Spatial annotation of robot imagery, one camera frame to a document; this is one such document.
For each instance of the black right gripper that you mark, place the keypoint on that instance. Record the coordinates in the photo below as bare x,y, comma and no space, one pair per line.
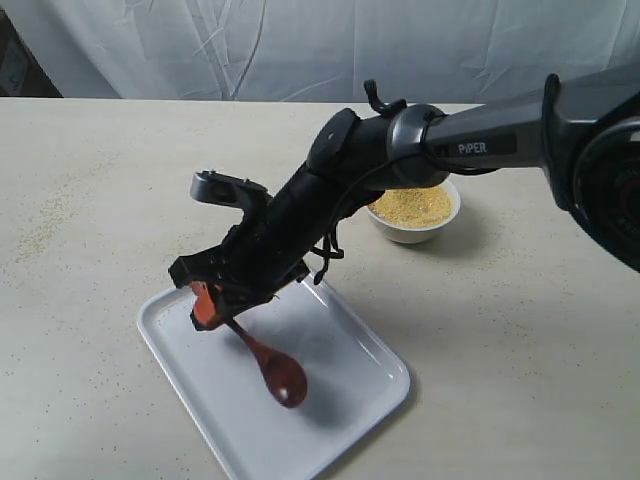
256,259

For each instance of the dark brown wooden spoon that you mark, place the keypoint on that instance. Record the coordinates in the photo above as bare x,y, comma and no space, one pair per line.
283,376

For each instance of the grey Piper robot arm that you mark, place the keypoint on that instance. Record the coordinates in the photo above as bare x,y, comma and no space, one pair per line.
583,133

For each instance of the yellow millet grains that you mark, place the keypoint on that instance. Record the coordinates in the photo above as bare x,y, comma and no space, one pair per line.
414,208

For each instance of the white plastic tray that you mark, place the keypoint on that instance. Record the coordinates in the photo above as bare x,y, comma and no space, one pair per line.
354,380

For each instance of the white ceramic bowl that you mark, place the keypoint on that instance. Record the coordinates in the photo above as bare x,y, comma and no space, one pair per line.
412,236

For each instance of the white backdrop curtain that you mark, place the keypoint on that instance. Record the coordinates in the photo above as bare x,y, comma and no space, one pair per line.
321,51

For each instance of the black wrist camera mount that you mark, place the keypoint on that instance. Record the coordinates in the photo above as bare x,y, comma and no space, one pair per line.
211,187

